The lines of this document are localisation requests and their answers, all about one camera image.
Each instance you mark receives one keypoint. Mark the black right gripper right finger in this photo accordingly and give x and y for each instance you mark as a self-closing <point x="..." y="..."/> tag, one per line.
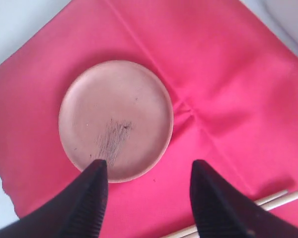
<point x="204" y="177"/>

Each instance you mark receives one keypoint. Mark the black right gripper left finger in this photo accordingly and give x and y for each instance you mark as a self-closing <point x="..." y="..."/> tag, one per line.
<point x="76" y="212"/>

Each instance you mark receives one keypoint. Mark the brown wooden plate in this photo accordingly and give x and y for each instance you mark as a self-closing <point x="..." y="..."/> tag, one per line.
<point x="118" y="111"/>

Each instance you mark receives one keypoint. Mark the left wooden chopstick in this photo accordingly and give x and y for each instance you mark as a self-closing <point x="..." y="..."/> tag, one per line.
<point x="235" y="216"/>

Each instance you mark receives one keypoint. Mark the wooden chopstick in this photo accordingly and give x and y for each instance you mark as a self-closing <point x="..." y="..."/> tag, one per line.
<point x="200" y="197"/>
<point x="235" y="216"/>

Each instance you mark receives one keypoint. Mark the right wooden chopstick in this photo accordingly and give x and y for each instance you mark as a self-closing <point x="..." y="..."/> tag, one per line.
<point x="200" y="197"/>

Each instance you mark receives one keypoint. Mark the red table cloth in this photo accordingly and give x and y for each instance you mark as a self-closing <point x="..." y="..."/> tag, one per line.
<point x="234" y="90"/>

